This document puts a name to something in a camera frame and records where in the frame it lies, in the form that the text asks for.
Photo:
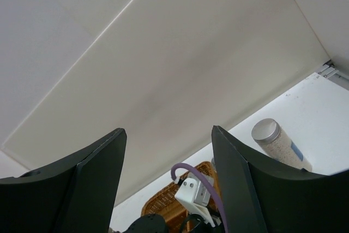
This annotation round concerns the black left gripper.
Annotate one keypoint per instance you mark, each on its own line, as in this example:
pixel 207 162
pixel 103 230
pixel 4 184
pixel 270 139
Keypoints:
pixel 191 223

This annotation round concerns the silver lid tall jar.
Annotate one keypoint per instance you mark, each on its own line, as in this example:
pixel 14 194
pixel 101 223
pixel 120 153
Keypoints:
pixel 270 136

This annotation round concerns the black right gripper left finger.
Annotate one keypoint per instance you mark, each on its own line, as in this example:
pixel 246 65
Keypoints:
pixel 74 194

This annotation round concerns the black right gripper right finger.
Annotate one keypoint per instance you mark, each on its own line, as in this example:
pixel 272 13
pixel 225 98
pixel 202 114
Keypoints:
pixel 260 194

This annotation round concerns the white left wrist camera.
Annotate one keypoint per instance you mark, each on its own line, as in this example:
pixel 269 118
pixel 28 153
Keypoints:
pixel 194 196

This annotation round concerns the black cap salt grinder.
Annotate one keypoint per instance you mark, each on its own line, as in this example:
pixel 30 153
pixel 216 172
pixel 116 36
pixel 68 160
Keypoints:
pixel 213 165

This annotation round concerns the brown wicker divided tray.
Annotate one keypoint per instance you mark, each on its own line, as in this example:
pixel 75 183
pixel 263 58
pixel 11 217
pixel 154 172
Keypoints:
pixel 165 204

